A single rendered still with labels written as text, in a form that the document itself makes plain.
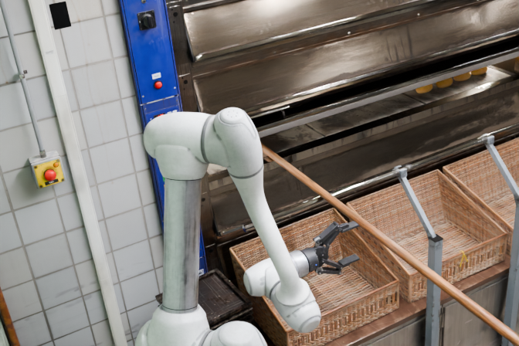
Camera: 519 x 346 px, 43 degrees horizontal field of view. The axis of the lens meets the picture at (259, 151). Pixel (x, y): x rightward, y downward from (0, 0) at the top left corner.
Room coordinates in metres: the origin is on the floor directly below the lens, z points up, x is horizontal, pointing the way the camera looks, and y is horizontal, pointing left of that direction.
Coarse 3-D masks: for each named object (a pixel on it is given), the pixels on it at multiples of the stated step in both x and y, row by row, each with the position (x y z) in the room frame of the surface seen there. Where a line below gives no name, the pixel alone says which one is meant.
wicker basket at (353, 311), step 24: (312, 216) 2.51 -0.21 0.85; (336, 216) 2.54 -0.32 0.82; (312, 240) 2.48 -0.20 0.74; (360, 240) 2.38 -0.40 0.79; (240, 264) 2.24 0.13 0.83; (360, 264) 2.38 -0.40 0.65; (384, 264) 2.23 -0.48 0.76; (240, 288) 2.27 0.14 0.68; (336, 288) 2.31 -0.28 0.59; (360, 288) 2.29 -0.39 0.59; (384, 288) 2.11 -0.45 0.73; (264, 312) 2.07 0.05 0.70; (336, 312) 2.01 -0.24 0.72; (360, 312) 2.14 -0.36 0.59; (384, 312) 2.11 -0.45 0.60; (288, 336) 1.91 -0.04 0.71; (312, 336) 1.96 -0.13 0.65; (336, 336) 2.01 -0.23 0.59
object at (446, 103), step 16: (496, 80) 3.10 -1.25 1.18; (512, 80) 3.08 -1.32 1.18; (464, 96) 2.95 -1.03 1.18; (480, 96) 2.98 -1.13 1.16; (400, 112) 2.83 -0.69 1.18; (416, 112) 2.81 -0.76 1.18; (432, 112) 2.85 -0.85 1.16; (352, 128) 2.71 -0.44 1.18; (368, 128) 2.69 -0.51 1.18; (384, 128) 2.72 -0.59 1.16; (304, 144) 2.59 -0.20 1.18; (320, 144) 2.58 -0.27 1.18; (336, 144) 2.61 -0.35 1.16; (272, 160) 2.48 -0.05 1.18; (288, 160) 2.50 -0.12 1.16; (208, 176) 2.39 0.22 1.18; (224, 176) 2.38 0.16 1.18
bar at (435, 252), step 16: (464, 144) 2.45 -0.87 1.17; (432, 160) 2.37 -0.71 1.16; (496, 160) 2.46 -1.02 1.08; (384, 176) 2.26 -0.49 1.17; (400, 176) 2.29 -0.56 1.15; (336, 192) 2.17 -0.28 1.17; (512, 192) 2.36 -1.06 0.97; (288, 208) 2.09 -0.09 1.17; (304, 208) 2.10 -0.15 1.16; (416, 208) 2.20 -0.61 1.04; (432, 240) 2.10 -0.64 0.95; (512, 240) 2.33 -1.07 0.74; (432, 256) 2.10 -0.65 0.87; (512, 256) 2.32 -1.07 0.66; (512, 272) 2.31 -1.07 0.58; (432, 288) 2.09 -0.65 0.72; (512, 288) 2.30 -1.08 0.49; (432, 304) 2.09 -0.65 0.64; (512, 304) 2.29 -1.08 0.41; (432, 320) 2.09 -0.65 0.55; (512, 320) 2.30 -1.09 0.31; (432, 336) 2.09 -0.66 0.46
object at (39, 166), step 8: (48, 152) 2.08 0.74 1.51; (56, 152) 2.07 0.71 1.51; (32, 160) 2.03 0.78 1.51; (40, 160) 2.02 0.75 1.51; (48, 160) 2.02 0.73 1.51; (56, 160) 2.03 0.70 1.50; (32, 168) 2.00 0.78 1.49; (40, 168) 2.00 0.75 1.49; (48, 168) 2.01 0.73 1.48; (56, 168) 2.03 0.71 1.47; (40, 176) 2.00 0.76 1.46; (56, 176) 2.02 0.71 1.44; (64, 176) 2.04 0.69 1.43; (40, 184) 2.00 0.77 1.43; (48, 184) 2.01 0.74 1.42
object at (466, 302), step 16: (304, 176) 2.26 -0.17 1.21; (320, 192) 2.14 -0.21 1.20; (336, 208) 2.04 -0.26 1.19; (368, 224) 1.89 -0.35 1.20; (384, 240) 1.79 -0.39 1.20; (400, 256) 1.71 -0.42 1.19; (432, 272) 1.60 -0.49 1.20; (448, 288) 1.52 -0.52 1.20; (464, 304) 1.45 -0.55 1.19; (496, 320) 1.37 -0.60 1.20; (512, 336) 1.30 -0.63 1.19
